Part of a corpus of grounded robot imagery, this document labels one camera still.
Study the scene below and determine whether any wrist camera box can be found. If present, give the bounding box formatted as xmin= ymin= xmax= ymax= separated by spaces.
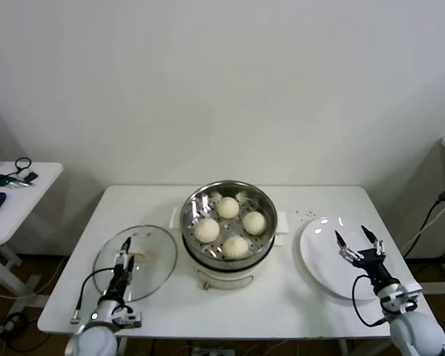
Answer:
xmin=112 ymin=310 xmax=142 ymax=329
xmin=391 ymin=291 xmax=421 ymax=314

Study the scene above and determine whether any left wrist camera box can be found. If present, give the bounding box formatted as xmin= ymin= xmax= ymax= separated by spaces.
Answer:
xmin=112 ymin=310 xmax=142 ymax=329

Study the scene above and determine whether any white round plate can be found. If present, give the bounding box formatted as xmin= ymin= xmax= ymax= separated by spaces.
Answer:
xmin=299 ymin=216 xmax=395 ymax=301

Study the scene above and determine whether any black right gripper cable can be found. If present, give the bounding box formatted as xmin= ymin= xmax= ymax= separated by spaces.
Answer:
xmin=352 ymin=274 xmax=392 ymax=329

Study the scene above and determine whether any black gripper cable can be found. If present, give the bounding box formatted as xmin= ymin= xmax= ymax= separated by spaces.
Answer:
xmin=70 ymin=268 xmax=119 ymax=324
xmin=352 ymin=274 xmax=392 ymax=329

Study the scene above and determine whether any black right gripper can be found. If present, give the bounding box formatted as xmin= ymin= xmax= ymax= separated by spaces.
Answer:
xmin=334 ymin=225 xmax=395 ymax=289

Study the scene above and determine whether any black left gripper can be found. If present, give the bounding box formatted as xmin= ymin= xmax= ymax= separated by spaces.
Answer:
xmin=108 ymin=237 xmax=137 ymax=298

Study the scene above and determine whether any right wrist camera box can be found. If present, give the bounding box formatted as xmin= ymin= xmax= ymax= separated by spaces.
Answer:
xmin=391 ymin=291 xmax=421 ymax=314

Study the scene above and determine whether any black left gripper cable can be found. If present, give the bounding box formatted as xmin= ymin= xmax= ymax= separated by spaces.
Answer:
xmin=70 ymin=268 xmax=119 ymax=324

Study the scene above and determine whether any glass lid with white handle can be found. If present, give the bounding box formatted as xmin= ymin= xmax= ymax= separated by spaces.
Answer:
xmin=92 ymin=224 xmax=178 ymax=303

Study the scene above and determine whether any white electric cooker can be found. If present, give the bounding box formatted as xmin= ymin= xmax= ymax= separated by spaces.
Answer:
xmin=168 ymin=206 xmax=289 ymax=291

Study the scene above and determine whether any stainless steel steamer basket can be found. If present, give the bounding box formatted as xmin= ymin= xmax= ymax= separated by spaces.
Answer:
xmin=179 ymin=180 xmax=279 ymax=263

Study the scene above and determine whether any white steamed baozi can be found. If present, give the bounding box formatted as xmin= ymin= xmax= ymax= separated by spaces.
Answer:
xmin=222 ymin=236 xmax=251 ymax=260
xmin=242 ymin=211 xmax=267 ymax=236
xmin=194 ymin=217 xmax=221 ymax=244
xmin=217 ymin=196 xmax=240 ymax=220

